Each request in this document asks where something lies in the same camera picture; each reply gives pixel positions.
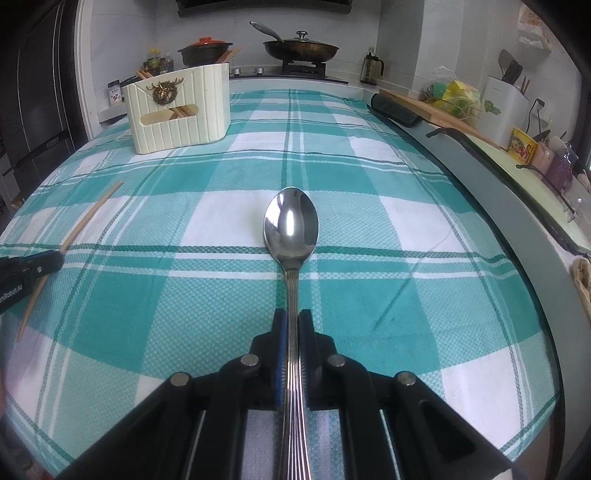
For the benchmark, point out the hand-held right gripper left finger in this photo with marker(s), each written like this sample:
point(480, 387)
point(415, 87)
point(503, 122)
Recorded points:
point(278, 369)

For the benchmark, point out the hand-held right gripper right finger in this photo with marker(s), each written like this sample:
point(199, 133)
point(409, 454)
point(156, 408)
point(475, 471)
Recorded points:
point(308, 369)

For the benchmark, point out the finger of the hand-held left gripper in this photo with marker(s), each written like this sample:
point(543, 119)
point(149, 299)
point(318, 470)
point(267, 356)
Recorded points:
point(39, 272)
point(32, 259)

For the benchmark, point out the long steel spoon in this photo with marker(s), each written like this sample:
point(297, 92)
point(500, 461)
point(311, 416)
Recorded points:
point(291, 226)

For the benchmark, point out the cream ribbed utensil holder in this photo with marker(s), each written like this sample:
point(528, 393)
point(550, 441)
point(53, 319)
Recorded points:
point(203, 106)

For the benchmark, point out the teal plaid tablecloth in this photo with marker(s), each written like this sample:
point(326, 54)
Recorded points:
point(392, 230)

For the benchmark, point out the black refrigerator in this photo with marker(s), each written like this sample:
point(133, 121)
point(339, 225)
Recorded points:
point(37, 92)

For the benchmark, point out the small seasoning box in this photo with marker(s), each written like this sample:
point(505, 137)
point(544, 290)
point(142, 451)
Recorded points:
point(114, 96)

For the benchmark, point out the yellow-capped condiment bottle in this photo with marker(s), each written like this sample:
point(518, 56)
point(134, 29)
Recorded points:
point(153, 60)

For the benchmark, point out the dark condiment bottle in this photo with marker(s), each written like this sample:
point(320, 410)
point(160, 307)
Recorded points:
point(168, 63)

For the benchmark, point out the black pot with orange lid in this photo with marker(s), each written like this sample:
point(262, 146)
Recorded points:
point(198, 53)

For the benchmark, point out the black rolled mat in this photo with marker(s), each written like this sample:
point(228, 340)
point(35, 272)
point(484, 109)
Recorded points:
point(397, 110)

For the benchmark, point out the wooden cutting board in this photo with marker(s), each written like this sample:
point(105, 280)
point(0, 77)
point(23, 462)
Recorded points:
point(415, 104)

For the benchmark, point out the beige cloth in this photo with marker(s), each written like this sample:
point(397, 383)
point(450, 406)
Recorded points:
point(582, 286)

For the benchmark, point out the black gas stove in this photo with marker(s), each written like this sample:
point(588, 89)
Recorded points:
point(300, 69)

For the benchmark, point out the yellow printed packet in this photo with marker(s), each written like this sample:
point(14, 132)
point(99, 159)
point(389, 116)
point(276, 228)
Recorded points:
point(522, 145)

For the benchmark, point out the mesh bag of colourful sponges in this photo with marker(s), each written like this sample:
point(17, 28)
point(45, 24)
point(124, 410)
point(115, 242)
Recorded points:
point(457, 92)

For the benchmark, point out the pink packet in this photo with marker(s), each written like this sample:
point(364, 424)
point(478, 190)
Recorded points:
point(542, 159)

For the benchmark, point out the frying pan with glass lid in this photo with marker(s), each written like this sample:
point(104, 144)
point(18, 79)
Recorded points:
point(300, 48)

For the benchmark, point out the white knife block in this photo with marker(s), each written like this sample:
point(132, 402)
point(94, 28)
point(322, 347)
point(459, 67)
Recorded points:
point(505, 115)

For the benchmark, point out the purple packet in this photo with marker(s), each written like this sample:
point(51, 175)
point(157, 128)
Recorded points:
point(561, 168)

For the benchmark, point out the black range hood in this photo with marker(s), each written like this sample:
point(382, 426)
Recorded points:
point(263, 7)

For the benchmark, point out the dark kitchen utensil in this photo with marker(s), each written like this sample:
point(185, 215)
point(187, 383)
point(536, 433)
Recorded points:
point(511, 69)

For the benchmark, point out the white and orange bag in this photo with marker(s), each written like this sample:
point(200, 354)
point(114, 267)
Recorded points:
point(531, 23)

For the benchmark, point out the white wall socket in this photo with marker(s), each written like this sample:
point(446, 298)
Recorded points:
point(542, 108)

